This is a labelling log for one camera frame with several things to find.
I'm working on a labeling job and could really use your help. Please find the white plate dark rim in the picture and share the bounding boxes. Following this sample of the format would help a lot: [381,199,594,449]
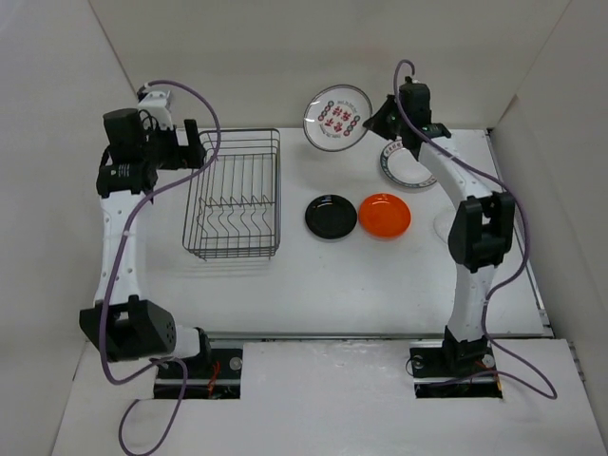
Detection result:
[379,141,437,191]

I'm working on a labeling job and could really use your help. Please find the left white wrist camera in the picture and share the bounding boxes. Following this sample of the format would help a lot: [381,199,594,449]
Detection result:
[137,84,174,130]

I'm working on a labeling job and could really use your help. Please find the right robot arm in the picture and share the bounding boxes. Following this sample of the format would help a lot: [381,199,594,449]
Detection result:
[363,78,515,379]

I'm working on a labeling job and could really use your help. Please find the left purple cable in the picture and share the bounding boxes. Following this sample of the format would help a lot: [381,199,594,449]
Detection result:
[98,79,223,456]

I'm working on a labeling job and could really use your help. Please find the white plate red characters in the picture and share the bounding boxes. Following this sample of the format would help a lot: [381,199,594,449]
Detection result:
[303,84,372,152]

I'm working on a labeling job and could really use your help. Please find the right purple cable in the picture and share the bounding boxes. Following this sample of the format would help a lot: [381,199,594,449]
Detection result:
[393,59,558,400]

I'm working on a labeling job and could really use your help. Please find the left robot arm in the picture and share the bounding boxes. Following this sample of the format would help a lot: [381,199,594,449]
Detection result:
[79,102,213,384]

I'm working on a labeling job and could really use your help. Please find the purple cable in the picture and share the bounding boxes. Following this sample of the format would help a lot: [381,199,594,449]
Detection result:
[98,79,223,456]
[393,59,558,400]

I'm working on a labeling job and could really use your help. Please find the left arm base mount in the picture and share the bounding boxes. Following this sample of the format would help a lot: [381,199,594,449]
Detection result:
[153,347,243,400]

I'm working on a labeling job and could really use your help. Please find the aluminium rail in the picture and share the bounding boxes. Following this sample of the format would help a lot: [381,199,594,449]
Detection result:
[203,330,557,342]

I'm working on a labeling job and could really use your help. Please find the orange plate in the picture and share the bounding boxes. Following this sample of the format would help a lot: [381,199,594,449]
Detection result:
[358,193,412,239]

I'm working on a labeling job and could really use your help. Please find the grey wire dish rack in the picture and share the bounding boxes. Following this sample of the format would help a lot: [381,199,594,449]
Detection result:
[181,128,281,260]

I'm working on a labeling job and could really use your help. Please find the black plate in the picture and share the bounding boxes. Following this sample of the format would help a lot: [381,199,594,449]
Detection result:
[304,194,357,240]

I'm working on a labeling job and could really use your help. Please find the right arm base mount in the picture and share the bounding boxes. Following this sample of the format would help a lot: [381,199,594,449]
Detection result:
[407,344,503,399]

